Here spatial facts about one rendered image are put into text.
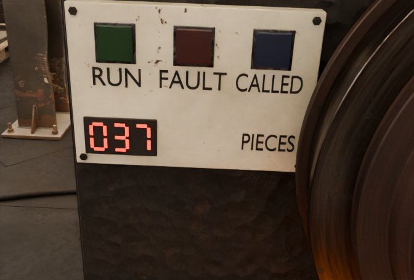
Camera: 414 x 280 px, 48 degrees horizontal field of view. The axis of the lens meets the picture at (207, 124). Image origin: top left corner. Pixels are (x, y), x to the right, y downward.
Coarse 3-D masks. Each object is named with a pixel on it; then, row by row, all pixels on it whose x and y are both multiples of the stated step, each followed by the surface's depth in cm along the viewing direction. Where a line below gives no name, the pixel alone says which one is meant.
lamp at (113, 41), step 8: (96, 32) 46; (104, 32) 46; (112, 32) 46; (120, 32) 46; (128, 32) 46; (104, 40) 46; (112, 40) 46; (120, 40) 46; (128, 40) 46; (104, 48) 47; (112, 48) 47; (120, 48) 47; (128, 48) 47; (104, 56) 47; (112, 56) 47; (120, 56) 47; (128, 56) 47
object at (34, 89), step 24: (24, 0) 282; (48, 0) 311; (24, 24) 288; (48, 24) 317; (24, 48) 293; (48, 48) 324; (24, 72) 300; (48, 72) 297; (24, 96) 306; (48, 96) 305; (24, 120) 313; (48, 120) 312
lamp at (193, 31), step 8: (176, 32) 46; (184, 32) 46; (192, 32) 46; (200, 32) 46; (208, 32) 46; (176, 40) 46; (184, 40) 46; (192, 40) 46; (200, 40) 46; (208, 40) 46; (176, 48) 46; (184, 48) 46; (192, 48) 46; (200, 48) 46; (208, 48) 46; (176, 56) 47; (184, 56) 47; (192, 56) 47; (200, 56) 47; (208, 56) 47; (192, 64) 47; (200, 64) 47; (208, 64) 47
